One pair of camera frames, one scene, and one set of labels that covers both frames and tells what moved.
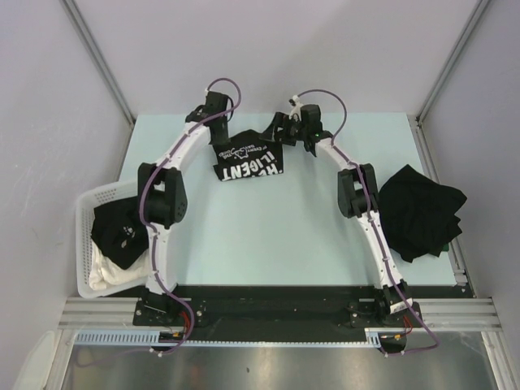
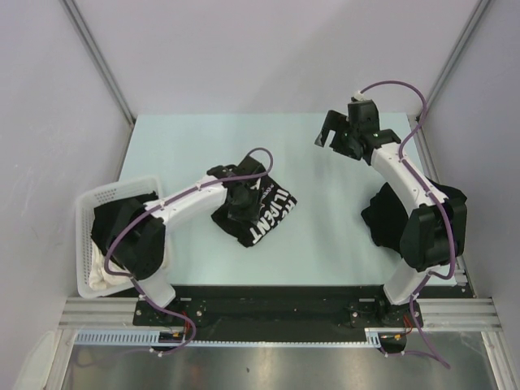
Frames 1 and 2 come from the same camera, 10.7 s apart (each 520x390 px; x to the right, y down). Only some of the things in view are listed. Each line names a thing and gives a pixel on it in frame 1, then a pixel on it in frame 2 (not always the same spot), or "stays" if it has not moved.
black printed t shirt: (245, 155) -> (275, 204)
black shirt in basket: (119, 233) stays
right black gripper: (281, 121) -> (337, 122)
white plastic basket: (84, 226) stays
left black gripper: (223, 137) -> (250, 213)
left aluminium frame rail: (101, 313) stays
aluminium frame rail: (459, 314) stays
